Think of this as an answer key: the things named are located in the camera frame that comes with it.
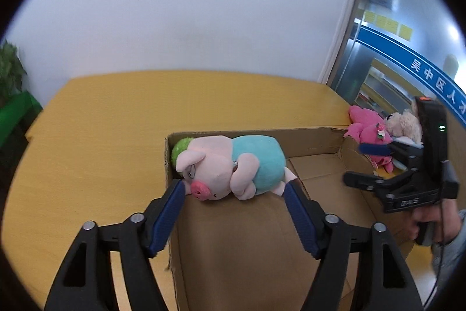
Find yellow wooden desktop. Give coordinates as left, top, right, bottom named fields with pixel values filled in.
left=7, top=69, right=437, bottom=311

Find blue window banner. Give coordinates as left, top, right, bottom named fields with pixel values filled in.
left=356, top=23, right=466, bottom=123

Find person's right hand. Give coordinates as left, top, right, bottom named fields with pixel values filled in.
left=410, top=202, right=463, bottom=245

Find cardboard box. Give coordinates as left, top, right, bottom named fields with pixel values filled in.
left=164, top=125, right=419, bottom=311

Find beige teddy bear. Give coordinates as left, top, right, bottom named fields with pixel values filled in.
left=385, top=109, right=423, bottom=145

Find pink plush toy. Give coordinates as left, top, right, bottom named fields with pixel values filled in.
left=344, top=106, right=396, bottom=173

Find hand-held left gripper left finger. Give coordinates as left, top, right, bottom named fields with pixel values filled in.
left=44, top=179, right=187, bottom=311

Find potted green plant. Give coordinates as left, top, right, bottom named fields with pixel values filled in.
left=0, top=41, right=28, bottom=105

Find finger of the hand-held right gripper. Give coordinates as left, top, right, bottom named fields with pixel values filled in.
left=343, top=169, right=418, bottom=194
left=358, top=142, right=420, bottom=161

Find person's right forearm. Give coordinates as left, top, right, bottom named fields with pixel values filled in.
left=431, top=209, right=466, bottom=287

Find pig plush toy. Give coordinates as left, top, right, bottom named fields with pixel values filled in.
left=171, top=135, right=299, bottom=203

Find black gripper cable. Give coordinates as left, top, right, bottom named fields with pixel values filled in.
left=424, top=160, right=449, bottom=308

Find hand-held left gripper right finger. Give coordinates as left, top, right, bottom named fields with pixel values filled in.
left=283, top=182, right=425, bottom=311

